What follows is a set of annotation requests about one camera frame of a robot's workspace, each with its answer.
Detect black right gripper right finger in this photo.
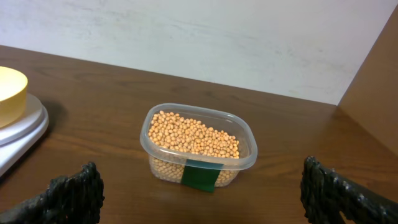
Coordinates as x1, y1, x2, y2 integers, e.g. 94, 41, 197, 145
300, 156, 397, 224

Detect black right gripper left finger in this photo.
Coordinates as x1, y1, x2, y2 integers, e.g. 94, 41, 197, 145
1, 162, 104, 224

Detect white kitchen scale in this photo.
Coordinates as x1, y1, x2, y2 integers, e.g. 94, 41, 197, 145
1, 94, 49, 175

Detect yellow bowl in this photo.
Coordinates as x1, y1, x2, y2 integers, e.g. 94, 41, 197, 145
1, 67, 28, 128

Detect soybeans in container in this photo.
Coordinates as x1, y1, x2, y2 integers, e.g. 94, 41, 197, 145
148, 111, 240, 187

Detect clear plastic container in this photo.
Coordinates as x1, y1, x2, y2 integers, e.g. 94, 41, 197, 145
140, 103, 258, 192

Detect green tape label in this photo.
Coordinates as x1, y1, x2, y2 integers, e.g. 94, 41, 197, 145
180, 159, 223, 192

